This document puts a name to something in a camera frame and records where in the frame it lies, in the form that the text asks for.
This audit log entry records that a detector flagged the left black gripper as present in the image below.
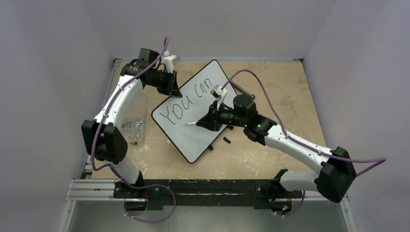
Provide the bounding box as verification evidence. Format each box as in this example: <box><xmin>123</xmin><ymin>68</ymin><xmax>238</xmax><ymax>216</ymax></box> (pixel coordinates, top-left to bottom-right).
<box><xmin>147</xmin><ymin>68</ymin><xmax>180</xmax><ymax>97</ymax></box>

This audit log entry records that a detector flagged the black marker cap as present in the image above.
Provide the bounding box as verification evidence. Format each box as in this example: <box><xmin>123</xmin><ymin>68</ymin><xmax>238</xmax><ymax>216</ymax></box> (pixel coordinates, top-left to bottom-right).
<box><xmin>223</xmin><ymin>137</ymin><xmax>231</xmax><ymax>144</ymax></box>

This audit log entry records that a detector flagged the white whiteboard black frame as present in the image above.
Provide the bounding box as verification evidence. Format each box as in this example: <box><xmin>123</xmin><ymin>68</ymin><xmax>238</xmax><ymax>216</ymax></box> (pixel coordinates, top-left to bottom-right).
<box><xmin>151</xmin><ymin>60</ymin><xmax>228</xmax><ymax>163</ymax></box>

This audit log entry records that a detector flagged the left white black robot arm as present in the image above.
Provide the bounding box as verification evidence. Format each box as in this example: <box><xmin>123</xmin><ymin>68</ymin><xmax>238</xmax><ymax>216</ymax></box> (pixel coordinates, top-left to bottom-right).
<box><xmin>81</xmin><ymin>48</ymin><xmax>182</xmax><ymax>198</ymax></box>

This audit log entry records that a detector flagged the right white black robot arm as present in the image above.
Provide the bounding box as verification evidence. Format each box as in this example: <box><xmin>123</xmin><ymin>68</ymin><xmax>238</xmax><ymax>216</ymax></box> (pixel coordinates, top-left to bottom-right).
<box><xmin>195</xmin><ymin>95</ymin><xmax>357</xmax><ymax>203</ymax></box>

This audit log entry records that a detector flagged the clear plastic screw box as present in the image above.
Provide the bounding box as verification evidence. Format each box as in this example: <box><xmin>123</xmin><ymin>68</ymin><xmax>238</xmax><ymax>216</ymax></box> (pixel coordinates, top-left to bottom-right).
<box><xmin>120</xmin><ymin>109</ymin><xmax>146</xmax><ymax>145</ymax></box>

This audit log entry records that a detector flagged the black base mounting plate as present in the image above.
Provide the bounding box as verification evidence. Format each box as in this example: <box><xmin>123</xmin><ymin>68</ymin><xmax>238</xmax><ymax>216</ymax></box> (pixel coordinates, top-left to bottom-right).
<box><xmin>113</xmin><ymin>176</ymin><xmax>302</xmax><ymax>211</ymax></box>

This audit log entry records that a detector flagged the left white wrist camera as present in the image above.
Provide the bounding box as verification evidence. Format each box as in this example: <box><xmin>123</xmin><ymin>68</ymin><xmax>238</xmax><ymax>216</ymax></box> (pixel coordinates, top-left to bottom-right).
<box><xmin>161</xmin><ymin>55</ymin><xmax>181</xmax><ymax>73</ymax></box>

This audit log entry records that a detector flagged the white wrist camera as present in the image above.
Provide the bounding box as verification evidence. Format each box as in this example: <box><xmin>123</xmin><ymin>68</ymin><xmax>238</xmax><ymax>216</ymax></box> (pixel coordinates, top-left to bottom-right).
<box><xmin>161</xmin><ymin>55</ymin><xmax>181</xmax><ymax>73</ymax></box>
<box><xmin>210</xmin><ymin>85</ymin><xmax>227</xmax><ymax>111</ymax></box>

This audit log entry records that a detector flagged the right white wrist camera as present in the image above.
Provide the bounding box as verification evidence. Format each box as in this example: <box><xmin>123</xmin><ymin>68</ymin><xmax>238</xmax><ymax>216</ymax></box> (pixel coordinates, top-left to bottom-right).
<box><xmin>210</xmin><ymin>85</ymin><xmax>227</xmax><ymax>111</ymax></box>

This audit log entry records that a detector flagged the whiteboard metal stand handle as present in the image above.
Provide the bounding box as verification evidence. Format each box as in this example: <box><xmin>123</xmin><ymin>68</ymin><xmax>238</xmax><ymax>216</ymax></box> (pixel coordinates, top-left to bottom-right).
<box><xmin>230</xmin><ymin>81</ymin><xmax>255</xmax><ymax>100</ymax></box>

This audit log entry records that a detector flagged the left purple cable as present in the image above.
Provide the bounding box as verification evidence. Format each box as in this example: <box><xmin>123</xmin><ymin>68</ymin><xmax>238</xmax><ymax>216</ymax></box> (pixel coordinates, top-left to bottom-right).
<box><xmin>90</xmin><ymin>37</ymin><xmax>176</xmax><ymax>224</ymax></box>

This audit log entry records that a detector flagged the purple cable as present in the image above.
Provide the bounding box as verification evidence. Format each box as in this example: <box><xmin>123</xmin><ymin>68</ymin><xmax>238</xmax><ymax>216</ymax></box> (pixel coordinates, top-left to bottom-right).
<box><xmin>221</xmin><ymin>69</ymin><xmax>387</xmax><ymax>218</ymax></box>
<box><xmin>90</xmin><ymin>37</ymin><xmax>176</xmax><ymax>224</ymax></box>

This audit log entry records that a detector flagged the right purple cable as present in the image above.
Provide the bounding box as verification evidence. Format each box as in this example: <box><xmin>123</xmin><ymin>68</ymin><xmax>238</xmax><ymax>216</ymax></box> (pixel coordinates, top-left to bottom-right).
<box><xmin>221</xmin><ymin>69</ymin><xmax>387</xmax><ymax>218</ymax></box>

